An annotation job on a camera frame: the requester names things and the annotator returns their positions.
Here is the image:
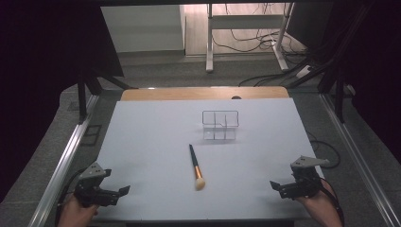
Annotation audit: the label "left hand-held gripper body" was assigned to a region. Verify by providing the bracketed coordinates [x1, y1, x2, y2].
[74, 161, 119, 208]

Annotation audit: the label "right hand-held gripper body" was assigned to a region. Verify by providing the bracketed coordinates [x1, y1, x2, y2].
[279, 155, 330, 199]

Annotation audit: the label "clear acrylic organizer box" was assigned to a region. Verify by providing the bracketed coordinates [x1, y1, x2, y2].
[201, 110, 240, 141]

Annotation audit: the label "black makeup brush copper ferrule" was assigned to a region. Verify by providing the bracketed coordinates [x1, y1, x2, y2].
[188, 144, 206, 192]

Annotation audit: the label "person's right hand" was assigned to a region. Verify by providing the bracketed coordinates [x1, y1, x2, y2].
[296, 183, 339, 217]

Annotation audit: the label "person's left hand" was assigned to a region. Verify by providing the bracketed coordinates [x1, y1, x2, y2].
[58, 194, 99, 221]

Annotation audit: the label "dark floor socket plate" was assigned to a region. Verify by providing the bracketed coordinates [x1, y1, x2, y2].
[79, 124, 103, 147]

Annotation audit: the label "white board table cover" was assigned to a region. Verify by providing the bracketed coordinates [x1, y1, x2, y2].
[92, 97, 326, 222]

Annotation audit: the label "black metal stand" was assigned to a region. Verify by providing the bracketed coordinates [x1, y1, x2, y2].
[286, 3, 375, 124]
[76, 67, 139, 125]

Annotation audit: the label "white power strip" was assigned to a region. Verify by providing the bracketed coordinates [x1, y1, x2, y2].
[295, 64, 313, 79]

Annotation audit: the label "wooden table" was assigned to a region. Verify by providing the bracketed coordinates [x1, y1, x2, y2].
[120, 86, 290, 102]

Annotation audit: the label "dark curtain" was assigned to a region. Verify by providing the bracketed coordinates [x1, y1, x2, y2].
[315, 0, 401, 155]
[0, 0, 125, 202]

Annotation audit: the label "white cabinet panel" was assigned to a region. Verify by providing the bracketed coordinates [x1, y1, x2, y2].
[100, 4, 186, 54]

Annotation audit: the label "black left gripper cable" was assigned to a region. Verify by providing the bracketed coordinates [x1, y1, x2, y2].
[55, 164, 96, 227]

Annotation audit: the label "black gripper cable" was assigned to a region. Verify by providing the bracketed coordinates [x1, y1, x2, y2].
[318, 177, 345, 227]
[55, 164, 96, 227]

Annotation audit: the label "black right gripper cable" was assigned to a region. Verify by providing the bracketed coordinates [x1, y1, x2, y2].
[318, 177, 345, 227]

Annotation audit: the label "aluminium rail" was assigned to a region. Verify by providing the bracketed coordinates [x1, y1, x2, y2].
[319, 93, 401, 227]
[27, 94, 100, 227]

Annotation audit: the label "black cable loop on floor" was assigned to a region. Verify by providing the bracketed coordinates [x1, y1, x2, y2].
[306, 131, 341, 169]

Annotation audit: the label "black floor cables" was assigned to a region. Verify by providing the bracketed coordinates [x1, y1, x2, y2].
[237, 46, 320, 88]

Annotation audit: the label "black hanging desk cables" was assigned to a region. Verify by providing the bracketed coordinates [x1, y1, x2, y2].
[211, 3, 292, 54]

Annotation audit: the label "white metal desk frame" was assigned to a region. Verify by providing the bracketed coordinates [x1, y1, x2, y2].
[205, 3, 296, 74]

